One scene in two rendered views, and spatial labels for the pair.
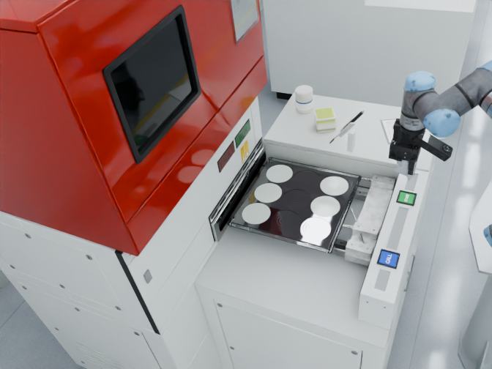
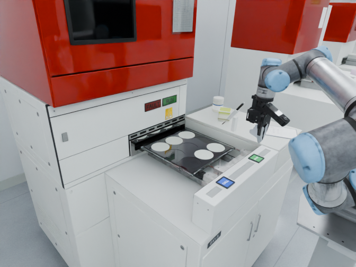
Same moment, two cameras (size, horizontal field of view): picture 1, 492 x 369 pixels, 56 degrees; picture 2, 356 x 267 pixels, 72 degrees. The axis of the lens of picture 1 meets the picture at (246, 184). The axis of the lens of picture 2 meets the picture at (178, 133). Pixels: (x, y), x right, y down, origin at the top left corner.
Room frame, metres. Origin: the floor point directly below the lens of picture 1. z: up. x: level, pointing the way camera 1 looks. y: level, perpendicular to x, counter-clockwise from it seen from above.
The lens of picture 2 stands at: (-0.02, -0.33, 1.55)
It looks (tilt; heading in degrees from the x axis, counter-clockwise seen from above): 26 degrees down; 11
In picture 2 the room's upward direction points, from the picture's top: 2 degrees clockwise
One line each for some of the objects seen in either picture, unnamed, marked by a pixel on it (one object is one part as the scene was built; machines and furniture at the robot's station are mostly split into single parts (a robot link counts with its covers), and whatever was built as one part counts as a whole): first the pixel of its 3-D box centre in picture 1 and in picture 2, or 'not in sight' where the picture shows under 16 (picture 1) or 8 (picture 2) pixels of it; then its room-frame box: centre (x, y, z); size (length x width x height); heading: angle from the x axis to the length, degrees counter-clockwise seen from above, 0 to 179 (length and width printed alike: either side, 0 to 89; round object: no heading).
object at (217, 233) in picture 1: (241, 189); (160, 136); (1.25, 0.02, 0.89); 0.44 x 0.02 x 0.10; 149
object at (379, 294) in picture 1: (396, 241); (240, 183); (0.91, -0.44, 0.89); 0.55 x 0.09 x 0.14; 149
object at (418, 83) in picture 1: (418, 94); (269, 72); (1.02, -0.50, 1.36); 0.09 x 0.08 x 0.11; 5
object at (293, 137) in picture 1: (352, 140); (239, 132); (1.43, -0.45, 0.89); 0.62 x 0.35 x 0.14; 59
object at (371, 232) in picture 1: (365, 230); (222, 172); (0.96, -0.36, 0.89); 0.08 x 0.03 x 0.03; 59
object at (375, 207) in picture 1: (371, 220); (230, 170); (1.03, -0.40, 0.87); 0.36 x 0.08 x 0.03; 149
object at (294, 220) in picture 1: (296, 199); (188, 147); (1.15, -0.17, 0.90); 0.34 x 0.34 x 0.01; 59
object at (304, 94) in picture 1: (304, 99); (217, 104); (1.59, -0.29, 1.01); 0.07 x 0.07 x 0.10
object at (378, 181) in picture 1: (383, 181); (248, 153); (1.17, -0.49, 0.89); 0.08 x 0.03 x 0.03; 59
